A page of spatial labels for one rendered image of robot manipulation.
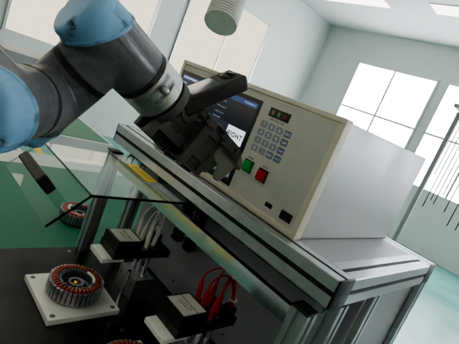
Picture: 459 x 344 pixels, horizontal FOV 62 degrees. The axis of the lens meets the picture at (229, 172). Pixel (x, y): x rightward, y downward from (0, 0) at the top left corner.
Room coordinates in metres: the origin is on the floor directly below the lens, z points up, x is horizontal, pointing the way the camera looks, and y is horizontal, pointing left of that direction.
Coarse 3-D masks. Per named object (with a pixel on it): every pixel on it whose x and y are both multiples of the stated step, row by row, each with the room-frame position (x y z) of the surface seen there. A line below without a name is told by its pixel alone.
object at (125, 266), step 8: (128, 264) 0.84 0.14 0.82; (136, 264) 0.86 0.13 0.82; (120, 272) 0.83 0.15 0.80; (136, 272) 0.82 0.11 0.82; (120, 280) 0.82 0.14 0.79; (128, 280) 0.80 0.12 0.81; (136, 280) 0.79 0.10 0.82; (144, 280) 0.80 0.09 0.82; (152, 280) 0.82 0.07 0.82; (120, 288) 0.82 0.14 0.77; (128, 288) 0.80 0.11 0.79; (136, 288) 0.79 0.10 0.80; (144, 288) 0.81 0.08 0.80; (128, 296) 0.79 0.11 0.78; (136, 296) 0.80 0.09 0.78; (144, 296) 0.82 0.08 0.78
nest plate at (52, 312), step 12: (36, 276) 0.73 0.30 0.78; (36, 288) 0.69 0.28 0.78; (36, 300) 0.66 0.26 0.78; (48, 300) 0.67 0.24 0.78; (108, 300) 0.74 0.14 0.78; (48, 312) 0.64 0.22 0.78; (60, 312) 0.65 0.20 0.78; (72, 312) 0.67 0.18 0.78; (84, 312) 0.68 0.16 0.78; (96, 312) 0.69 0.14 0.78; (108, 312) 0.71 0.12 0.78; (48, 324) 0.62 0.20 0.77
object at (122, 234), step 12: (108, 228) 0.78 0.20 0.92; (120, 228) 0.80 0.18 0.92; (108, 240) 0.76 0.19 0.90; (120, 240) 0.75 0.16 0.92; (132, 240) 0.77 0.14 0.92; (144, 240) 0.84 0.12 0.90; (96, 252) 0.74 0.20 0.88; (108, 252) 0.75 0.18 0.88; (120, 252) 0.74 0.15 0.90; (132, 252) 0.76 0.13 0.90; (144, 252) 0.79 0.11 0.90; (156, 252) 0.81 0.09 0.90; (168, 252) 0.84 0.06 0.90; (132, 264) 0.84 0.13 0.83; (144, 264) 0.81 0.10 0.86
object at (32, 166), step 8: (24, 152) 0.64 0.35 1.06; (24, 160) 0.62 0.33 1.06; (32, 160) 0.61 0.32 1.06; (32, 168) 0.59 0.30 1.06; (40, 168) 0.59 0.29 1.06; (32, 176) 0.58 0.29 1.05; (40, 176) 0.57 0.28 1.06; (40, 184) 0.57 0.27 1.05; (48, 184) 0.58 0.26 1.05; (48, 192) 0.58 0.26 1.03
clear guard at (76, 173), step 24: (48, 144) 0.72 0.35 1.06; (24, 168) 0.66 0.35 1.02; (48, 168) 0.65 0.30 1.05; (72, 168) 0.65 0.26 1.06; (96, 168) 0.70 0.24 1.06; (120, 168) 0.76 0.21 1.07; (144, 168) 0.83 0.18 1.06; (24, 192) 0.60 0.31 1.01; (72, 192) 0.58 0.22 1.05; (96, 192) 0.58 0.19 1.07; (120, 192) 0.62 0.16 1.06; (144, 192) 0.67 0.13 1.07; (168, 192) 0.72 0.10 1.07; (48, 216) 0.54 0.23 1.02
